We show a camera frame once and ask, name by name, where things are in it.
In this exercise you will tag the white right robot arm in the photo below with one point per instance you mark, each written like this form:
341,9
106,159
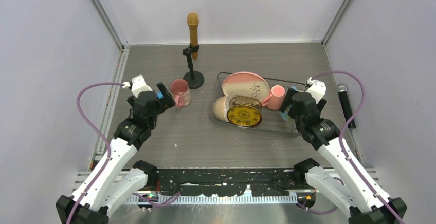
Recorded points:
356,194

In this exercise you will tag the beige ceramic bowl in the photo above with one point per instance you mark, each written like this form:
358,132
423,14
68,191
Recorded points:
221,107

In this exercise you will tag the plain pink mug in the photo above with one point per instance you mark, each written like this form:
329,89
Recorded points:
275,98

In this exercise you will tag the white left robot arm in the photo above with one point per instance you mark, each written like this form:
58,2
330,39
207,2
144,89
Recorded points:
100,195

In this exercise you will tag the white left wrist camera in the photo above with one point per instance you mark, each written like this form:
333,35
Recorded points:
137,85

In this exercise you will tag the black handheld microphone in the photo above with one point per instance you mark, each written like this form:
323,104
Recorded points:
342,91

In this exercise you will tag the yellow black patterned plate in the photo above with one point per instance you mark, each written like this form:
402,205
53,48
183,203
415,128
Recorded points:
244,116

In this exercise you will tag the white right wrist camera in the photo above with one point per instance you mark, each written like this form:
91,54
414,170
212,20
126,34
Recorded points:
316,88

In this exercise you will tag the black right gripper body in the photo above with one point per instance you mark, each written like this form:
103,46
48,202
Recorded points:
299,123

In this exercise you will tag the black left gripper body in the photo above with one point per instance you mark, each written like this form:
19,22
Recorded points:
160,108

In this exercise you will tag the pink beige leaf plate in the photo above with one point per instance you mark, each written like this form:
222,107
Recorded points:
247,84

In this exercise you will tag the black wire dish rack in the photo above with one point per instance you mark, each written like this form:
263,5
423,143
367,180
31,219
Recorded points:
271,123

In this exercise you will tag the blue mug yellow inside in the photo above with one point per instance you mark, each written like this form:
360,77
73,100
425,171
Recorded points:
284,115

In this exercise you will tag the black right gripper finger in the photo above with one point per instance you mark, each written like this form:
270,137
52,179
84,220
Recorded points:
287,101
321,104

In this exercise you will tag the black microphone stand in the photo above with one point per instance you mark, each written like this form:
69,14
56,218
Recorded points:
195,79

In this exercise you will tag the brown glass bowl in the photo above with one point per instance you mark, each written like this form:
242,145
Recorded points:
244,100

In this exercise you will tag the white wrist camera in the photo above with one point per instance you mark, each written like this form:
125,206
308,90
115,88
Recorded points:
316,88
137,85

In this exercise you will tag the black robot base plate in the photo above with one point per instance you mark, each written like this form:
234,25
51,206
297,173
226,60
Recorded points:
230,182

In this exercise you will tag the blue toy brick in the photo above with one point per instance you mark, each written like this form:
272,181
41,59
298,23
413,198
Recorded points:
160,95

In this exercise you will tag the pink patterned mug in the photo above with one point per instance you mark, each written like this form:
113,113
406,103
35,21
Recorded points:
180,91

